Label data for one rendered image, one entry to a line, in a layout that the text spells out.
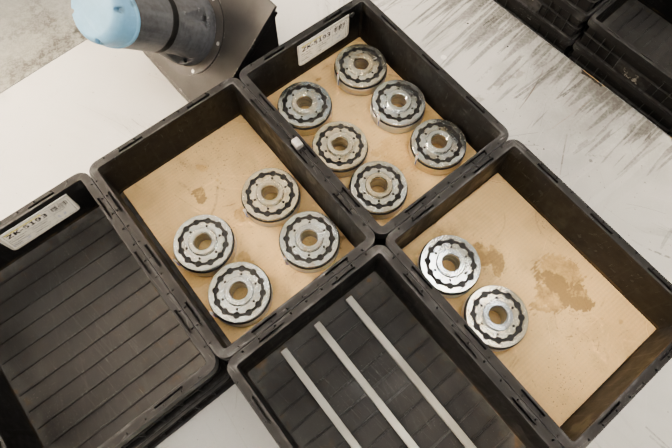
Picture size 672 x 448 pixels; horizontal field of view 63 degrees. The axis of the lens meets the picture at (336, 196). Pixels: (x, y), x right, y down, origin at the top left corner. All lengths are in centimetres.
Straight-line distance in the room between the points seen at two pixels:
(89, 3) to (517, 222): 84
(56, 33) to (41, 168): 126
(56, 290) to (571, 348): 86
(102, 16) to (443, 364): 82
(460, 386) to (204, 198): 54
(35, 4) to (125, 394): 196
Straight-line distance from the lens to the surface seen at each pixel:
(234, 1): 115
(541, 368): 98
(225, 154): 105
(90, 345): 100
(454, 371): 94
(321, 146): 100
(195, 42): 115
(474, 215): 101
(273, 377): 92
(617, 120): 137
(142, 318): 98
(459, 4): 145
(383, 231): 87
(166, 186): 104
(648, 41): 201
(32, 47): 251
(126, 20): 105
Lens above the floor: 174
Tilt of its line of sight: 67 degrees down
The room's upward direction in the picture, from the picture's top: 1 degrees clockwise
